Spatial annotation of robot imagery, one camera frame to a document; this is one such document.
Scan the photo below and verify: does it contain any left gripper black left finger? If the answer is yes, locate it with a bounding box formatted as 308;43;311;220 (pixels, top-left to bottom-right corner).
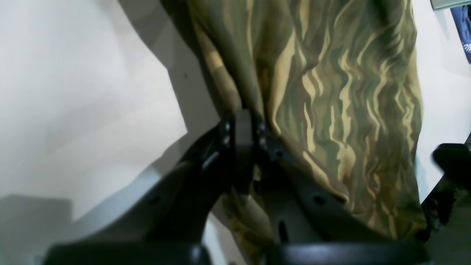
88;109;254;243

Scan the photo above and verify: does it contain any camouflage t-shirt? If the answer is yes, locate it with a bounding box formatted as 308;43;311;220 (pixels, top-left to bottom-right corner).
162;0;427;264

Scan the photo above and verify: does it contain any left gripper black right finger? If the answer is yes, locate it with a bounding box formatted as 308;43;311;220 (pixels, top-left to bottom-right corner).
255;122;389;244

